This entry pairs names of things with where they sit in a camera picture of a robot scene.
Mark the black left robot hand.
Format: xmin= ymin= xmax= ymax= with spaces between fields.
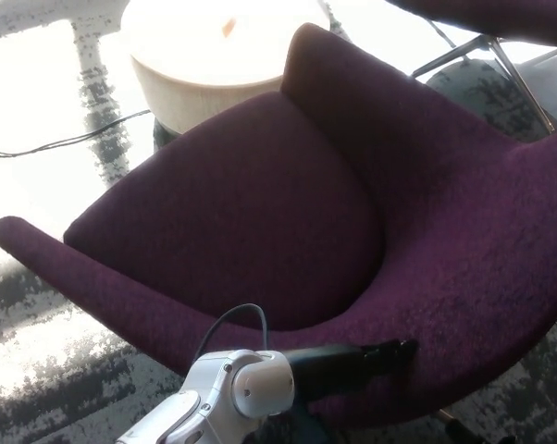
xmin=282 ymin=339 xmax=419 ymax=403

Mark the purple fabric armchair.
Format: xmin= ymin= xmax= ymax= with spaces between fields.
xmin=0 ymin=21 xmax=557 ymax=429

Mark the chrome armchair swivel base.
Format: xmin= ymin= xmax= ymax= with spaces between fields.
xmin=433 ymin=409 xmax=478 ymax=444

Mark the purple armchair seat cushion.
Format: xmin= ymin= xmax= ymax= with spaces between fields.
xmin=63 ymin=90 xmax=385 ymax=332

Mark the round white side table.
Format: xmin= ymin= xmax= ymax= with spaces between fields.
xmin=120 ymin=0 xmax=331 ymax=135

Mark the purple fabric chair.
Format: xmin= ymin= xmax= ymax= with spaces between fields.
xmin=384 ymin=0 xmax=557 ymax=41

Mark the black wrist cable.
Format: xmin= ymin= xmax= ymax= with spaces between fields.
xmin=192 ymin=303 xmax=270 ymax=366

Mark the thin black floor cable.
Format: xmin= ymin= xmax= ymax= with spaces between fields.
xmin=0 ymin=108 xmax=153 ymax=161

